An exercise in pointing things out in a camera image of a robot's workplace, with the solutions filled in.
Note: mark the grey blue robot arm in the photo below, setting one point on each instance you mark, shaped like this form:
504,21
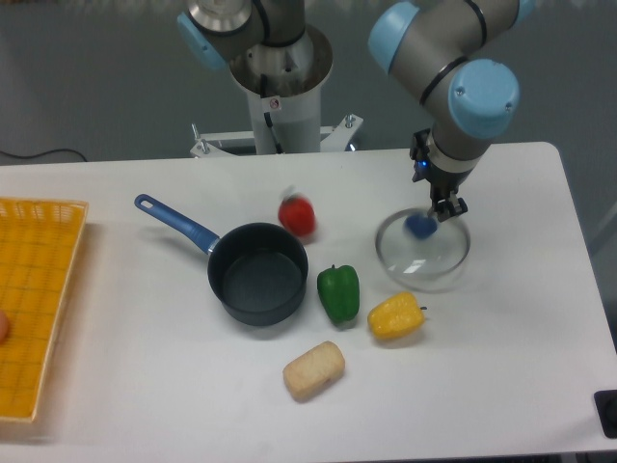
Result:
429,52

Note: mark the yellow toy bell pepper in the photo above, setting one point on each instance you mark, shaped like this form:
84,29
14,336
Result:
396,317

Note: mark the green toy bell pepper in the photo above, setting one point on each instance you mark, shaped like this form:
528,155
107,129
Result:
339,293

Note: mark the glass lid blue knob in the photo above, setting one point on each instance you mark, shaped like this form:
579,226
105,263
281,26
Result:
421,253

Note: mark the black device at table edge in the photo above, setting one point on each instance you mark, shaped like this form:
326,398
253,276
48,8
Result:
605,402

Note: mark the yellow woven basket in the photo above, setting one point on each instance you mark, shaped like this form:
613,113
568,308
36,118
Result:
40,240

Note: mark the beige toy bread block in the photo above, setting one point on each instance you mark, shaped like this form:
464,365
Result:
310,373

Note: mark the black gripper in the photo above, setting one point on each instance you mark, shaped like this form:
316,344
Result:
445,175

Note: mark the dark saucepan blue handle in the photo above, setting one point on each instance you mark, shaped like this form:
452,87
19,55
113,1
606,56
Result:
258,271

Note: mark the red toy bell pepper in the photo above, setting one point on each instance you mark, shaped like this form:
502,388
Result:
296,213

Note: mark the grey pole at right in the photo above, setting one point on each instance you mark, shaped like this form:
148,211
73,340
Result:
604,232

